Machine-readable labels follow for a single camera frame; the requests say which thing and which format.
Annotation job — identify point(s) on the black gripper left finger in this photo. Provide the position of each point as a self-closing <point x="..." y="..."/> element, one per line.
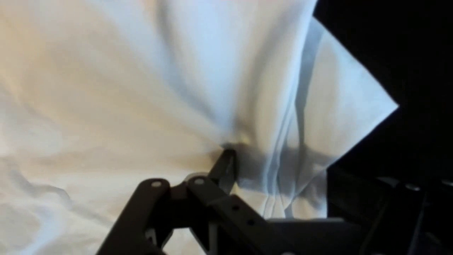
<point x="221" y="212"/>

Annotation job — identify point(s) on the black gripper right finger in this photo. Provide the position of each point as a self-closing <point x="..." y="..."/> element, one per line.
<point x="391" y="217"/>

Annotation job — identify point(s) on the large white cloth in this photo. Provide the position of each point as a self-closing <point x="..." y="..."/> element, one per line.
<point x="141" y="93"/>

